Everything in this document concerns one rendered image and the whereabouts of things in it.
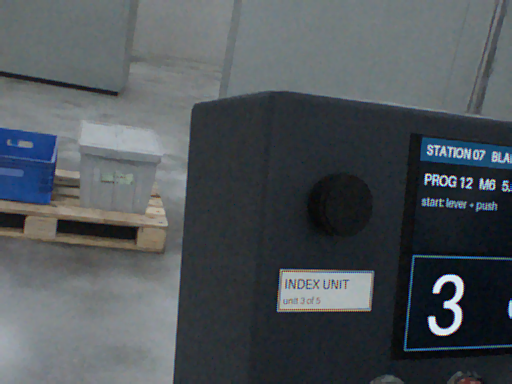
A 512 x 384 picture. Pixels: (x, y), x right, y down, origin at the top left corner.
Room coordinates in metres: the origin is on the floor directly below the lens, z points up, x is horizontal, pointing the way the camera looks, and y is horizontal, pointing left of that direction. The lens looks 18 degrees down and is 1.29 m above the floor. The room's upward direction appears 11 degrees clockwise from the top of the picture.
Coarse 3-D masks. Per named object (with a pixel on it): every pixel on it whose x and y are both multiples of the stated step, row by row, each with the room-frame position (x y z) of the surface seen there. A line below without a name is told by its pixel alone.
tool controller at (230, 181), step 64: (192, 128) 0.40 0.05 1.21; (256, 128) 0.33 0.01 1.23; (320, 128) 0.33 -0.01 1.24; (384, 128) 0.34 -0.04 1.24; (448, 128) 0.36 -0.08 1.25; (192, 192) 0.39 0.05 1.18; (256, 192) 0.32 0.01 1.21; (320, 192) 0.31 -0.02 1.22; (384, 192) 0.34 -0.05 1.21; (448, 192) 0.36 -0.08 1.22; (192, 256) 0.37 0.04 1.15; (256, 256) 0.31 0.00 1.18; (320, 256) 0.32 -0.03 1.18; (384, 256) 0.33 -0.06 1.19; (192, 320) 0.36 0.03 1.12; (256, 320) 0.30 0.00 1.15; (320, 320) 0.31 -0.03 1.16; (384, 320) 0.33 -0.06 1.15
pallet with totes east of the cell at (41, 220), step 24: (72, 192) 3.63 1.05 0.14; (24, 216) 3.53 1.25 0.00; (48, 216) 3.25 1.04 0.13; (72, 216) 3.28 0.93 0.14; (96, 216) 3.33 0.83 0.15; (120, 216) 3.40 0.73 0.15; (144, 216) 3.48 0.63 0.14; (48, 240) 3.25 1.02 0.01; (72, 240) 3.29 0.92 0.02; (96, 240) 3.34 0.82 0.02; (120, 240) 3.40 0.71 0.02; (144, 240) 3.37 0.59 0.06
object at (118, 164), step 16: (80, 128) 3.70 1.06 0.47; (96, 128) 3.79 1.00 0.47; (112, 128) 3.87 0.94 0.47; (128, 128) 3.95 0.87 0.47; (144, 128) 4.03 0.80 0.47; (80, 144) 3.38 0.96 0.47; (96, 144) 3.43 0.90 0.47; (112, 144) 3.50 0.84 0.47; (128, 144) 3.57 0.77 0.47; (144, 144) 3.64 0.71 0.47; (160, 144) 3.69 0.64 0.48; (80, 160) 3.39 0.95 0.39; (96, 160) 3.41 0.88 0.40; (112, 160) 3.43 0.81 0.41; (128, 160) 3.44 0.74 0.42; (144, 160) 3.46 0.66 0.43; (160, 160) 3.48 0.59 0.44; (80, 176) 3.42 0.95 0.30; (96, 176) 3.41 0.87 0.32; (112, 176) 3.44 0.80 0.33; (128, 176) 3.46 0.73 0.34; (144, 176) 3.48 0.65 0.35; (80, 192) 3.43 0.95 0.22; (96, 192) 3.43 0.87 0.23; (112, 192) 3.45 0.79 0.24; (128, 192) 3.47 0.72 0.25; (144, 192) 3.49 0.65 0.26; (96, 208) 3.44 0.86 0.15; (112, 208) 3.46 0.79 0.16; (128, 208) 3.48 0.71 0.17; (144, 208) 3.50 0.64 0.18
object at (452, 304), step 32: (416, 256) 0.34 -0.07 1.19; (448, 256) 0.35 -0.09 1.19; (480, 256) 0.36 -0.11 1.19; (416, 288) 0.34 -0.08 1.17; (448, 288) 0.35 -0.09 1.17; (480, 288) 0.36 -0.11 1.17; (416, 320) 0.33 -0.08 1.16; (448, 320) 0.34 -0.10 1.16; (480, 320) 0.35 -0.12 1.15; (416, 352) 0.33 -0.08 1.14
